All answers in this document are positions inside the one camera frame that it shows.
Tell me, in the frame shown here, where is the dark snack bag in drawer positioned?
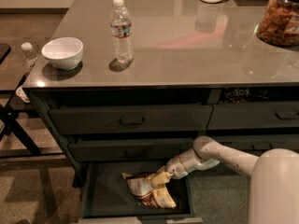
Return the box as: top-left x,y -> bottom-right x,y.
222,88 -> 269,104

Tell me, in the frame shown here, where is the brown sea salt chip bag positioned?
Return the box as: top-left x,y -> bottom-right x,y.
122,172 -> 177,209

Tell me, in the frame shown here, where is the middle left grey drawer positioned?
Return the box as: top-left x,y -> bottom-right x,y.
69,138 -> 193,161

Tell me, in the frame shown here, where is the open bottom left drawer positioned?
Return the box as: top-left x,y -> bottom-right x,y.
78,160 -> 203,224

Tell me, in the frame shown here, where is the clear snack jar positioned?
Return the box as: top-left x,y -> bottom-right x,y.
257,0 -> 299,47

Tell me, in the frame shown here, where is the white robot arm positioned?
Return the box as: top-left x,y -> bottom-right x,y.
149,136 -> 299,224

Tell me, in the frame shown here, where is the small bottle with white cap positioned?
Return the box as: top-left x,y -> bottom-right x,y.
21,42 -> 38,68

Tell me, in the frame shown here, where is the middle right grey drawer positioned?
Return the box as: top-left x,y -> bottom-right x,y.
214,134 -> 299,151

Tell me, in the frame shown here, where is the top left grey drawer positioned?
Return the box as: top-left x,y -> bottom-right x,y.
49,105 -> 212,134

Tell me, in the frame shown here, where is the clear plastic water bottle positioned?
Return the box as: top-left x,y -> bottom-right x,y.
110,0 -> 134,63

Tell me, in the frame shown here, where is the white ceramic bowl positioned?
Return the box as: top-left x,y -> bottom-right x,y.
41,37 -> 83,70

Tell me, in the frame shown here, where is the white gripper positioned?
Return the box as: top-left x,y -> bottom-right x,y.
149,156 -> 188,187

